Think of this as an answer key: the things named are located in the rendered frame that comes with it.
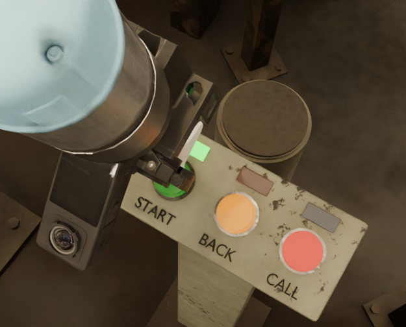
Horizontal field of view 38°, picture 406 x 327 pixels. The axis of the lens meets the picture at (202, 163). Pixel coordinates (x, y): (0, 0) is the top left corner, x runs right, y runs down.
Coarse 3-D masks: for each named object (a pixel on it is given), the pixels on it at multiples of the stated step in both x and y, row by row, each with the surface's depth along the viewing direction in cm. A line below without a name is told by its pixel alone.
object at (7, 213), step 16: (0, 192) 122; (0, 208) 121; (16, 208) 121; (0, 224) 119; (16, 224) 119; (32, 224) 120; (0, 240) 118; (16, 240) 118; (0, 256) 117; (16, 256) 119; (0, 272) 116
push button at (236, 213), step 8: (224, 200) 60; (232, 200) 60; (240, 200) 60; (248, 200) 60; (224, 208) 60; (232, 208) 60; (240, 208) 60; (248, 208) 59; (216, 216) 60; (224, 216) 60; (232, 216) 60; (240, 216) 59; (248, 216) 59; (224, 224) 60; (232, 224) 59; (240, 224) 59; (248, 224) 59; (232, 232) 60; (240, 232) 60
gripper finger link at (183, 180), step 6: (180, 168) 46; (174, 174) 44; (180, 174) 45; (186, 174) 46; (192, 174) 46; (174, 180) 45; (180, 180) 45; (186, 180) 46; (192, 180) 47; (180, 186) 44; (186, 186) 46; (186, 192) 47
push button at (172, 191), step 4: (184, 164) 61; (188, 168) 61; (156, 184) 61; (156, 188) 61; (160, 188) 61; (164, 188) 61; (168, 188) 61; (172, 188) 61; (176, 188) 61; (160, 192) 61; (164, 192) 61; (168, 192) 61; (172, 192) 61; (176, 192) 61; (180, 192) 61; (184, 192) 61; (168, 196) 61; (172, 196) 61; (176, 196) 61
